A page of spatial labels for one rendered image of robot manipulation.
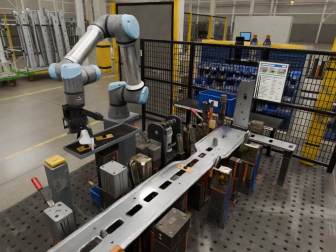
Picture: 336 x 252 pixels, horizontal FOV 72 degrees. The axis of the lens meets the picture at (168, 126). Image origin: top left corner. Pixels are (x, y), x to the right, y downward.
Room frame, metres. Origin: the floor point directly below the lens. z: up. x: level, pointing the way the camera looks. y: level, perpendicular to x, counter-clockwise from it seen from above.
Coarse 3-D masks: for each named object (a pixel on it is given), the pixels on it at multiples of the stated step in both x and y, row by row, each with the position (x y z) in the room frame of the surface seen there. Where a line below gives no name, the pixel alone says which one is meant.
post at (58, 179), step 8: (48, 168) 0.78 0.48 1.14; (56, 168) 0.79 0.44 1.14; (64, 168) 0.81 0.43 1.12; (48, 176) 0.79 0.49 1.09; (56, 176) 0.78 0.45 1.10; (64, 176) 0.81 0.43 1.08; (48, 184) 0.80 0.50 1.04; (56, 184) 0.78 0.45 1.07; (64, 184) 0.80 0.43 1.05; (56, 192) 0.78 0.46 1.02; (64, 192) 0.80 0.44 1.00; (56, 200) 0.79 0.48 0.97; (64, 200) 0.80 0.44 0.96; (72, 208) 0.82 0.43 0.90
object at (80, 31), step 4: (76, 0) 7.62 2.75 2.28; (80, 0) 7.69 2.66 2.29; (76, 4) 7.63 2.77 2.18; (80, 4) 7.68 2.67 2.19; (76, 8) 7.64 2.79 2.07; (80, 8) 7.67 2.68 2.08; (76, 12) 7.65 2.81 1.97; (80, 12) 7.65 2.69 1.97; (76, 16) 7.67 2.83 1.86; (80, 16) 7.64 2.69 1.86; (76, 20) 7.64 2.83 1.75; (80, 20) 7.62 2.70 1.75; (80, 24) 7.61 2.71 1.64; (76, 28) 7.56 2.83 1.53; (80, 28) 7.60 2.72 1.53; (84, 28) 7.72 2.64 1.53; (76, 32) 7.57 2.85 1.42; (80, 32) 7.59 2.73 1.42; (84, 32) 7.71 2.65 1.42; (80, 36) 7.63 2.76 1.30; (84, 60) 7.61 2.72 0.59; (84, 64) 7.61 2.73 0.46
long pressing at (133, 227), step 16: (224, 128) 1.54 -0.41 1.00; (208, 144) 1.29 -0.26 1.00; (224, 144) 1.29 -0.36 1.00; (208, 160) 1.10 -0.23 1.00; (160, 176) 0.94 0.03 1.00; (192, 176) 0.95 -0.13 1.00; (128, 192) 0.81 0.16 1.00; (144, 192) 0.82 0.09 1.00; (160, 192) 0.82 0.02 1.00; (176, 192) 0.82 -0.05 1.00; (112, 208) 0.72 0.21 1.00; (128, 208) 0.72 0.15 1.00; (144, 208) 0.72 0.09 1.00; (160, 208) 0.72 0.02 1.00; (96, 224) 0.63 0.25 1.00; (128, 224) 0.64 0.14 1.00; (144, 224) 0.64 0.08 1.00; (64, 240) 0.56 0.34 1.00; (80, 240) 0.56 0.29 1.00; (112, 240) 0.57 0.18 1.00; (128, 240) 0.57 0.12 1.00
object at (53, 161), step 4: (52, 156) 0.84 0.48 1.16; (56, 156) 0.84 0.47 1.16; (60, 156) 0.84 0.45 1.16; (44, 160) 0.81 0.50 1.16; (48, 160) 0.81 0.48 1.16; (52, 160) 0.81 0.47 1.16; (56, 160) 0.81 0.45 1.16; (60, 160) 0.81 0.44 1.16; (64, 160) 0.82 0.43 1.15; (48, 164) 0.79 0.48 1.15; (52, 164) 0.78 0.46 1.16; (56, 164) 0.79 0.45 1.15
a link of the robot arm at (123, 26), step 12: (108, 24) 1.29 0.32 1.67; (120, 24) 1.27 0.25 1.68; (132, 24) 1.29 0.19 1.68; (120, 36) 1.29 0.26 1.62; (132, 36) 1.28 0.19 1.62; (120, 48) 1.34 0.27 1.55; (132, 48) 1.33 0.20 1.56; (132, 60) 1.35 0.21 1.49; (132, 72) 1.36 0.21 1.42; (132, 84) 1.38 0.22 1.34; (132, 96) 1.39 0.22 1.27; (144, 96) 1.42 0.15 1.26
